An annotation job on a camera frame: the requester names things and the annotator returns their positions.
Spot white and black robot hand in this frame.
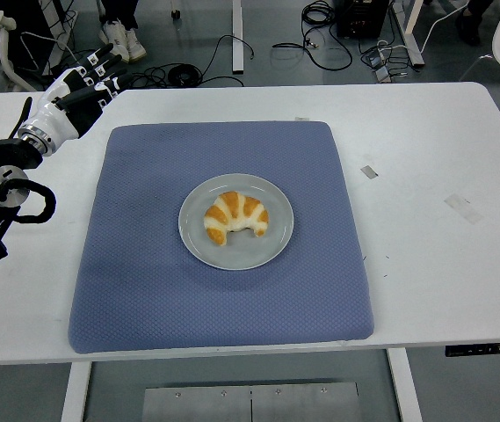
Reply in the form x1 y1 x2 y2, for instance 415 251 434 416
24 42 133 147

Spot golden croissant bread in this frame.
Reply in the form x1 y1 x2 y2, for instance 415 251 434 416
204 191 270 246

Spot round grey plate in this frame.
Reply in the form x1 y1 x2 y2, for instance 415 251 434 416
178 173 295 271

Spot white office chair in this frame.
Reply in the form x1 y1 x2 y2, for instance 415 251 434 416
0 11 40 92

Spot person's white shoe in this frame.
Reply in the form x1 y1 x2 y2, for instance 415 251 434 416
125 28 148 62
98 19 130 61

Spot person's legs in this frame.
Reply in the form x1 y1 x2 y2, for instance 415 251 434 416
99 0 140 28

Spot blue quilted mat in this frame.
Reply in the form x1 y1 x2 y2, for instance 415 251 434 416
67 121 374 355

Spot white table leg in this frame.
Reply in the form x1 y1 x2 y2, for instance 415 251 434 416
386 349 423 422
60 362 92 422

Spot black equipment box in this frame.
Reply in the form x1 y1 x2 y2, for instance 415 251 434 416
336 0 390 39

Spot large clear tape piece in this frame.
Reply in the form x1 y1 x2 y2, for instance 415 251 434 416
444 193 484 226

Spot person's black shoe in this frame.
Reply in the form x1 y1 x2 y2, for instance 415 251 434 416
456 15 482 47

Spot black table control panel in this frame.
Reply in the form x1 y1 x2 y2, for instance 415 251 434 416
445 341 500 358

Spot coiled black cable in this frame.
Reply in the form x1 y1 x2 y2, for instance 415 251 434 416
128 62 246 89

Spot arched black cable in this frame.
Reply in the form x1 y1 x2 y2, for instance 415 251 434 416
205 34 257 84

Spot white desk frame foot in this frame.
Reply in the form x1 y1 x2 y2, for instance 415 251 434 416
231 0 245 74
392 0 426 68

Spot looped black cable bundle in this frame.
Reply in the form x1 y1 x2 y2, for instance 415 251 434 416
272 0 354 71

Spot white cable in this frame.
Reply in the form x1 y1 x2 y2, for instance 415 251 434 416
420 0 470 52

